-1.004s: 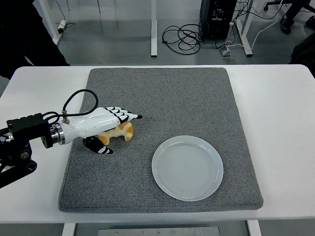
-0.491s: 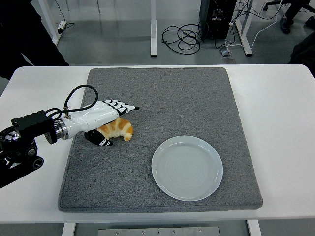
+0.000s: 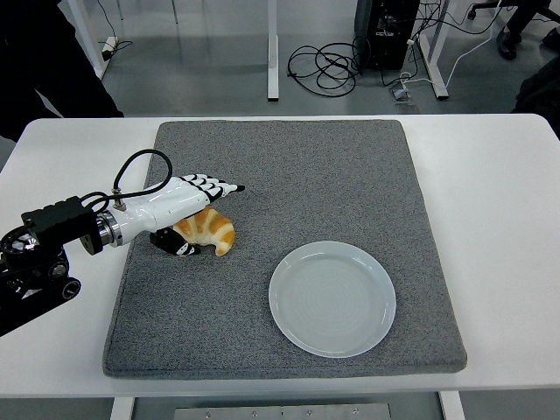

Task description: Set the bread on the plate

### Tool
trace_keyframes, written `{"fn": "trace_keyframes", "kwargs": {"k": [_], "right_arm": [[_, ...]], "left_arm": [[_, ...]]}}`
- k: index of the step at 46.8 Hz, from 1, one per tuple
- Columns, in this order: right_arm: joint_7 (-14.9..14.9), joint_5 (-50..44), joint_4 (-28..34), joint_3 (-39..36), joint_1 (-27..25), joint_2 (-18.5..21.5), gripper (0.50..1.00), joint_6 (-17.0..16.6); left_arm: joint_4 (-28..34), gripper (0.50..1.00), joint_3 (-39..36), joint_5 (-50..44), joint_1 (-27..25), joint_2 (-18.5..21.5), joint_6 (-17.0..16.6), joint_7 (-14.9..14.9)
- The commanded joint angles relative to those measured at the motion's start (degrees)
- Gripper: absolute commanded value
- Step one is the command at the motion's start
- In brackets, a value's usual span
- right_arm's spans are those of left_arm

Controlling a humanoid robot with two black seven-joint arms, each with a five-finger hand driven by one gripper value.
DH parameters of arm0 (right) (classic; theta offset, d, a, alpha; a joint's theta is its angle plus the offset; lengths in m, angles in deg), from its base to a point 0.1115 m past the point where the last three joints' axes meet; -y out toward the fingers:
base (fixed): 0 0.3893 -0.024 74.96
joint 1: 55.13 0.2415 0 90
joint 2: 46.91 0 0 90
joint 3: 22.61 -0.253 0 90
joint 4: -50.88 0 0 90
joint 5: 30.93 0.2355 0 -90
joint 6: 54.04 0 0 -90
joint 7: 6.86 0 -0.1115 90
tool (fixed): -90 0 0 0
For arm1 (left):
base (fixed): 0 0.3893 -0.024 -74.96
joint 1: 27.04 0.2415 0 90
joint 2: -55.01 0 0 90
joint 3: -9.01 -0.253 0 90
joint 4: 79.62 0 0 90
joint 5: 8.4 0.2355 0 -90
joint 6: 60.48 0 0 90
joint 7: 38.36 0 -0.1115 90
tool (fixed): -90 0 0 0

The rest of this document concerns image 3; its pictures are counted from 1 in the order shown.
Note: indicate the pale blue round plate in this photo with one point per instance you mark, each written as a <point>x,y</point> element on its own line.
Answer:
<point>332,302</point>

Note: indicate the white power strip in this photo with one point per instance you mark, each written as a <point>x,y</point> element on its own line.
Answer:
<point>109,47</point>

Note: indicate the grey fabric mat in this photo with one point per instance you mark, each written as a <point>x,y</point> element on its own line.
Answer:
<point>306,184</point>

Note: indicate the grey metal plate with screws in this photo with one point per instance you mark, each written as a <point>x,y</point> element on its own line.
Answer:
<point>280,412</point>

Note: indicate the person in dark clothes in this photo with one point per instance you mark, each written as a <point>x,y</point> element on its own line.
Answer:
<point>44,65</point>

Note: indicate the seated person's legs and shoes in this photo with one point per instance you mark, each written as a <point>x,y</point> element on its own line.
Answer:
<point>507,43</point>

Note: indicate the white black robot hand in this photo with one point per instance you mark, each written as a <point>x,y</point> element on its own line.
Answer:
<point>166,203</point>

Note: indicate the grey floor socket box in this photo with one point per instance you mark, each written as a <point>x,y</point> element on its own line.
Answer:
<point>401,94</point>

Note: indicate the black fabric object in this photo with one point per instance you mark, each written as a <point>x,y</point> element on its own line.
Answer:
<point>540,89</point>

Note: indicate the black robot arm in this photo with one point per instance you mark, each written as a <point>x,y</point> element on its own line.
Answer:
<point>57,221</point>

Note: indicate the white table leg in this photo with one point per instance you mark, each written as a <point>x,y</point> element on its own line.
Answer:
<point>121,410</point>
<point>452,407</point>

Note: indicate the golden croissant bread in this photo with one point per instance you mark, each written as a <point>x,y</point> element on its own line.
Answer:
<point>216,227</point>

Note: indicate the black office chair base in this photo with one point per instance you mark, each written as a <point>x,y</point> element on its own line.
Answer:
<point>481,6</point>

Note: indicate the black computer tower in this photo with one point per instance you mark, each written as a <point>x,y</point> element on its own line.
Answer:
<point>385,39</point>

